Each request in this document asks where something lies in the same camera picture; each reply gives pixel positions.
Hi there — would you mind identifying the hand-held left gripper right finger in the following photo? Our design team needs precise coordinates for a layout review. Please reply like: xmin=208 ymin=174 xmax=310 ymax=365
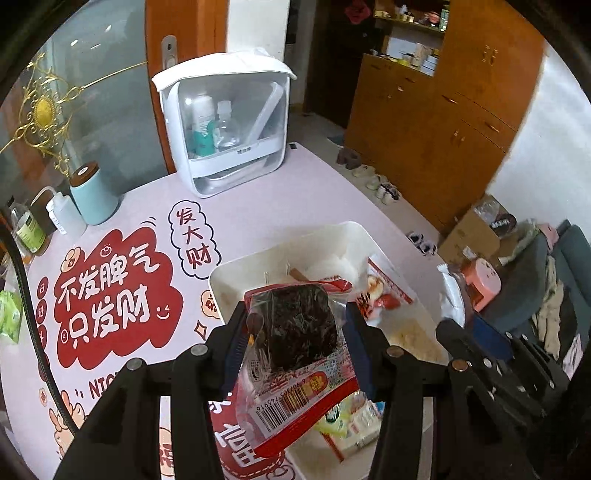
xmin=344 ymin=302 xmax=539 ymax=480

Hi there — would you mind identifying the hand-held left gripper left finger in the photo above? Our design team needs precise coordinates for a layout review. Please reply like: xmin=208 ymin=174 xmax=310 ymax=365
xmin=60 ymin=300 xmax=252 ymax=480

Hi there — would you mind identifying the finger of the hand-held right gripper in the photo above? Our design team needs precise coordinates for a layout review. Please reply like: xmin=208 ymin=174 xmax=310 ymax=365
xmin=435 ymin=318 xmax=509 ymax=384
xmin=468 ymin=314 xmax=514 ymax=352

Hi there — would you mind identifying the rice crispy packet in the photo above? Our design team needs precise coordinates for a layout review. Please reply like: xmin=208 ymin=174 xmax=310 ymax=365
xmin=383 ymin=318 xmax=448 ymax=365

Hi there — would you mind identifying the white red snack packet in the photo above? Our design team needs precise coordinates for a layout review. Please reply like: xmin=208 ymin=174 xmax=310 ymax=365
xmin=362 ymin=258 xmax=416 ymax=320

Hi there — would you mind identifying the dark cake packet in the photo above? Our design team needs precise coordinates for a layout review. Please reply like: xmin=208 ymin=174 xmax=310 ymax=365
xmin=235 ymin=282 xmax=361 ymax=457

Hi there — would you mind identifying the orange white snack packet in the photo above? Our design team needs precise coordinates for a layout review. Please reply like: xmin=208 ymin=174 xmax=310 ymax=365
xmin=316 ymin=392 xmax=384 ymax=462

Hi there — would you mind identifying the white plastic bin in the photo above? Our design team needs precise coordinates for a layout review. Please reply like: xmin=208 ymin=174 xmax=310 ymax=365
xmin=208 ymin=222 xmax=452 ymax=467

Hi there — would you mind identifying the pink plastic stool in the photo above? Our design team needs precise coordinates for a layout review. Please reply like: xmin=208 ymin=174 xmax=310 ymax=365
xmin=462 ymin=258 xmax=502 ymax=312

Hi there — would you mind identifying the dark teal sofa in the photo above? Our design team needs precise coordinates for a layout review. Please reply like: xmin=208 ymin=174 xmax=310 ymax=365
xmin=485 ymin=225 xmax=591 ymax=370

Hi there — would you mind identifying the cardboard box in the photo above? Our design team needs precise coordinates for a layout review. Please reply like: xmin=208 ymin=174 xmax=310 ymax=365
xmin=438 ymin=194 xmax=518 ymax=268

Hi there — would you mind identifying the wooden cabinet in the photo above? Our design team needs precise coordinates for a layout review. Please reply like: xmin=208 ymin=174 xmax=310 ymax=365
xmin=345 ymin=0 xmax=546 ymax=232

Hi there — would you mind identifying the white storage box clear door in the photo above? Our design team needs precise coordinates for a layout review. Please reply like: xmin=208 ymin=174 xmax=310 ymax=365
xmin=152 ymin=52 xmax=297 ymax=199

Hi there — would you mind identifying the teal canister brown lid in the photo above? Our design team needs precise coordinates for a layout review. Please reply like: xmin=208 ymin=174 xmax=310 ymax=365
xmin=70 ymin=161 xmax=120 ymax=226

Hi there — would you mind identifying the clear squeeze bottle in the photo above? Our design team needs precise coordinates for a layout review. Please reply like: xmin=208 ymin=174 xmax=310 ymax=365
xmin=30 ymin=186 xmax=88 ymax=236

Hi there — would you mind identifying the clear plastic bottle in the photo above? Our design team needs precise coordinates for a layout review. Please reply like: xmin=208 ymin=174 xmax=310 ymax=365
xmin=213 ymin=100 xmax=241 ymax=151

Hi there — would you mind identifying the green wipes pack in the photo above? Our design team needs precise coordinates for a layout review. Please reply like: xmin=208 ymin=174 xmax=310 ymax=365
xmin=0 ymin=291 xmax=24 ymax=344

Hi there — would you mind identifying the white teal tube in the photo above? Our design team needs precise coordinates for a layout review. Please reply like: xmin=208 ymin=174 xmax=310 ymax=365
xmin=191 ymin=95 xmax=218 ymax=158

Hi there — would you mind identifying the green label glass bottle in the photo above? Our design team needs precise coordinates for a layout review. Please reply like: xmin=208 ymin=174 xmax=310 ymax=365
xmin=9 ymin=198 xmax=48 ymax=254

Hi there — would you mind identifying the large gold door ornament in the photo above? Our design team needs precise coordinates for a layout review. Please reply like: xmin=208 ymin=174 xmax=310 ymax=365
xmin=0 ymin=53 xmax=84 ymax=171

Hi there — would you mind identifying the red knot decoration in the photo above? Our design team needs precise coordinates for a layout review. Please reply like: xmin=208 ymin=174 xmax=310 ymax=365
xmin=344 ymin=0 xmax=377 ymax=25

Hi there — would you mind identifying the wooden glass door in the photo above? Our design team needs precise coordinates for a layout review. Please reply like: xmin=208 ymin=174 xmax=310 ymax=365
xmin=0 ymin=0 xmax=291 ymax=222

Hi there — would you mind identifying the black cable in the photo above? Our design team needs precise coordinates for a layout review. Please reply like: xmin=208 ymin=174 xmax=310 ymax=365
xmin=0 ymin=208 xmax=88 ymax=418

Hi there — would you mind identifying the silver door handle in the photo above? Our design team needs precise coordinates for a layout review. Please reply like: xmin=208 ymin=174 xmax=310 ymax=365
xmin=161 ymin=36 xmax=178 ymax=70

